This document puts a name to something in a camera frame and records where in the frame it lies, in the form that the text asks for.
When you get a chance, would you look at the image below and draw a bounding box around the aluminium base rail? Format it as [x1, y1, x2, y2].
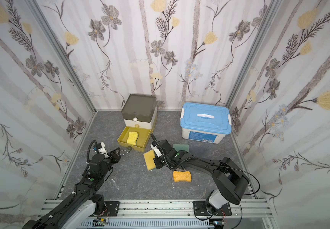
[85, 199, 278, 229]

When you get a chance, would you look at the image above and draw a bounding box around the yellow green-backed scrub sponge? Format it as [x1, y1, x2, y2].
[143, 150, 156, 171]

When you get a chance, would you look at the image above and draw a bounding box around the olive three-drawer cabinet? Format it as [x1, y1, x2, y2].
[121, 94, 157, 130]

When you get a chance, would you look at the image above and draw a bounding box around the wavy yellow scrub sponge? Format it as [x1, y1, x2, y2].
[126, 132, 139, 146]

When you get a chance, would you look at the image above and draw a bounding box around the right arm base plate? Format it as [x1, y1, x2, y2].
[193, 200, 232, 217]

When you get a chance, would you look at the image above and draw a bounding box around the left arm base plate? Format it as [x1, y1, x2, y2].
[95, 201, 120, 217]

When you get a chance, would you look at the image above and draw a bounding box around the white slotted cable duct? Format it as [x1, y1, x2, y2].
[77, 219, 214, 229]

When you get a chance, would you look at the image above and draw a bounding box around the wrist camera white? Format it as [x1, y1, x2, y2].
[96, 142, 108, 155]
[151, 145, 162, 157]

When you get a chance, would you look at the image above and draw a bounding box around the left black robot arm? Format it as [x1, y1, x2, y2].
[23, 140, 121, 229]

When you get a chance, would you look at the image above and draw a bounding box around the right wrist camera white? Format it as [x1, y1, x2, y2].
[151, 145, 162, 157]

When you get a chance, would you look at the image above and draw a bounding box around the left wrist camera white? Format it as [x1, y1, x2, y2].
[96, 142, 108, 155]

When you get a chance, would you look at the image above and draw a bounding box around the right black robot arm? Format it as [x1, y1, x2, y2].
[150, 133, 251, 215]

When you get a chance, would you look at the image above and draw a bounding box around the green sponge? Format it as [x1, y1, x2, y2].
[173, 144, 190, 152]

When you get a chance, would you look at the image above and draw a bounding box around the blue lidded storage box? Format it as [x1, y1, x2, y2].
[180, 102, 232, 144]

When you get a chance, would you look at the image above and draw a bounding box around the yellow bottom drawer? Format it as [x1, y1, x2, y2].
[117, 127, 152, 152]

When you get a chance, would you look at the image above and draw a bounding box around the orange bone-shaped sponge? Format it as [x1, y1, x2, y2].
[173, 171, 192, 183]

